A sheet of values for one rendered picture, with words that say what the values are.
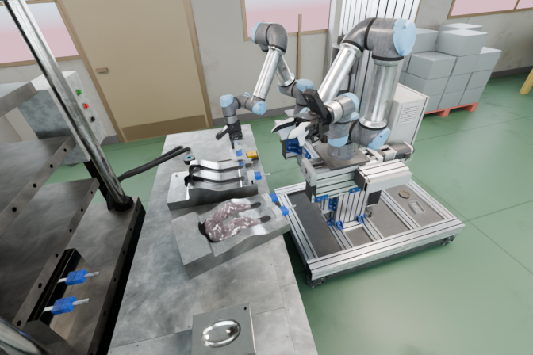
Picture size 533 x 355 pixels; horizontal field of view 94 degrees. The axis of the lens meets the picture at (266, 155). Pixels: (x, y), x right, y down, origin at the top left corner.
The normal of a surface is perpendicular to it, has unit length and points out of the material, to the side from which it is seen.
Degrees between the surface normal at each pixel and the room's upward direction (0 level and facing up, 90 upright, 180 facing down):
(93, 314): 0
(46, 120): 90
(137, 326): 0
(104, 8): 90
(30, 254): 0
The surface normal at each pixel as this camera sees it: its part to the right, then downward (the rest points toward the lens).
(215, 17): 0.27, 0.54
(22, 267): -0.05, -0.81
